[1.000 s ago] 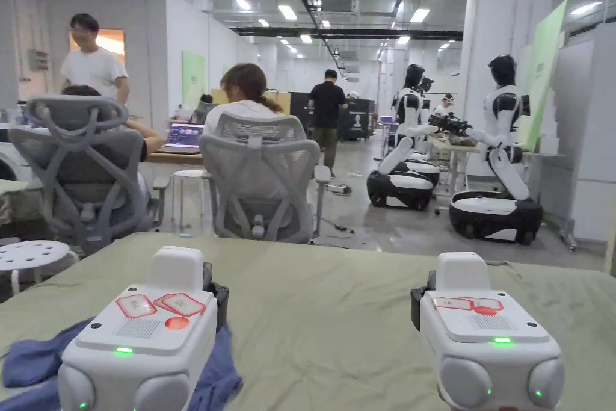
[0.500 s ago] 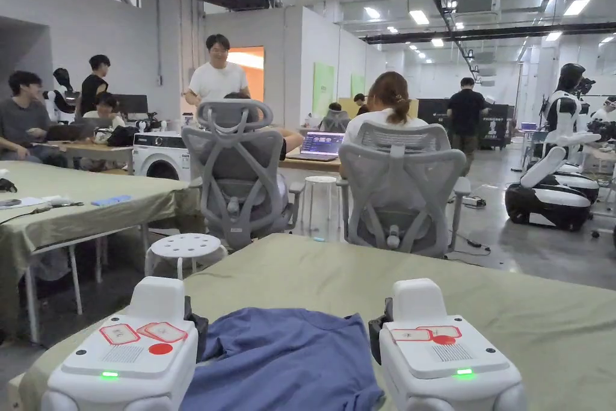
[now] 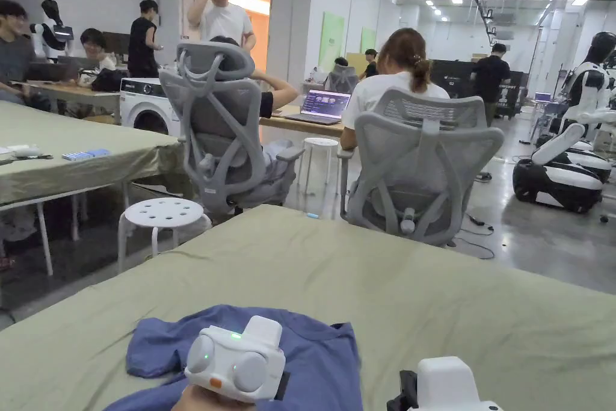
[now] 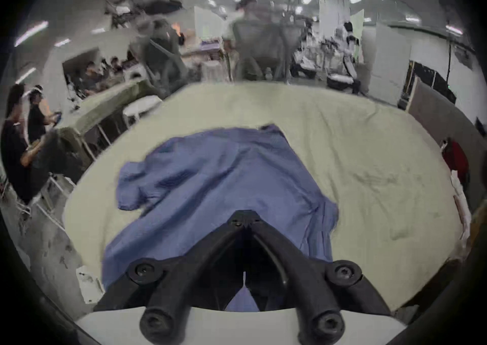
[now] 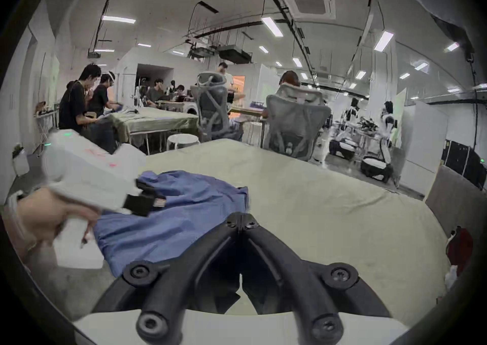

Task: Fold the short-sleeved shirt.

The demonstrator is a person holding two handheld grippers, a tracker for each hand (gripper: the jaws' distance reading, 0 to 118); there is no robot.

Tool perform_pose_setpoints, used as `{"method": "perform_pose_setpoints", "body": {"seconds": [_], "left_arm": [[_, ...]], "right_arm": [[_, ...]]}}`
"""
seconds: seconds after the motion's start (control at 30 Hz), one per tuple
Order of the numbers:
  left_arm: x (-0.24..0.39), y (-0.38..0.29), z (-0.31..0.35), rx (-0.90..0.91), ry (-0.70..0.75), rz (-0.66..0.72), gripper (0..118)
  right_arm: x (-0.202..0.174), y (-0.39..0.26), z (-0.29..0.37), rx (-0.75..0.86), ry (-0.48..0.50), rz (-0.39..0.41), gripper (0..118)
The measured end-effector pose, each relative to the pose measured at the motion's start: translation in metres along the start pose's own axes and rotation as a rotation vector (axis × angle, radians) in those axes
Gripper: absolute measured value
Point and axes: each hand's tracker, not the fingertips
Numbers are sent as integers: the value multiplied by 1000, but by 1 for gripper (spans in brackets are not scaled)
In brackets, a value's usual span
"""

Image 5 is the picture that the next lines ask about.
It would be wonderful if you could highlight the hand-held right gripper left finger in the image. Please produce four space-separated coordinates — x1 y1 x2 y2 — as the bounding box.
91 212 244 342

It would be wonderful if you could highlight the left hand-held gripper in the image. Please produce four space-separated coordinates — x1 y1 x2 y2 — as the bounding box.
41 130 167 269

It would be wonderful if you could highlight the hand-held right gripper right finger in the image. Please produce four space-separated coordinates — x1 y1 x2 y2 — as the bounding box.
242 213 392 342

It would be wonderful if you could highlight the blue garment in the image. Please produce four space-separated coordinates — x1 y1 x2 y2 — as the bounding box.
93 170 250 277

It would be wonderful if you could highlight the person's left forearm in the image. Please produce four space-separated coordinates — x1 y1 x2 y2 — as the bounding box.
1 191 31 266

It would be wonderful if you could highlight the person's left hand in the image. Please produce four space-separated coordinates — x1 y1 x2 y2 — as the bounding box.
15 187 101 249

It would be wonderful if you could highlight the white round stool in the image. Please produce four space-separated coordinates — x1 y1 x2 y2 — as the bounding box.
167 134 201 154

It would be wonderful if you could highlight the bed with green sheet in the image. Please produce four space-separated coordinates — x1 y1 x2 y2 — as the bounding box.
110 107 199 154

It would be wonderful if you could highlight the bed with beige sheet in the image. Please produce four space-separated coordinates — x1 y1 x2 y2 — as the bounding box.
28 138 452 317

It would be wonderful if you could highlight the group of people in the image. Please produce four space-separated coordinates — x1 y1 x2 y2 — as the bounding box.
146 78 188 105

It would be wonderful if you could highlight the grey mesh office chair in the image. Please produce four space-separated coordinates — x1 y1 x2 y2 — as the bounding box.
262 83 332 162
189 71 244 143

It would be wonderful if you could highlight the small side table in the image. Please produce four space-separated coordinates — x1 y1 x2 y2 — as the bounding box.
35 102 59 156

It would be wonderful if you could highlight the wooden desk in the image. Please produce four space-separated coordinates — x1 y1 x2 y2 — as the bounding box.
228 102 269 146

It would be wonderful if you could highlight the white and black robot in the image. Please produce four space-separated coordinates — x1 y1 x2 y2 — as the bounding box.
328 98 361 161
359 100 400 185

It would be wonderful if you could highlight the red object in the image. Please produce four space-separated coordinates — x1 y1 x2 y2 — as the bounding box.
446 226 474 273

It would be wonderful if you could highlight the brown padded headboard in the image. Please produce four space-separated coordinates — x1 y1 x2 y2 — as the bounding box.
424 165 487 239

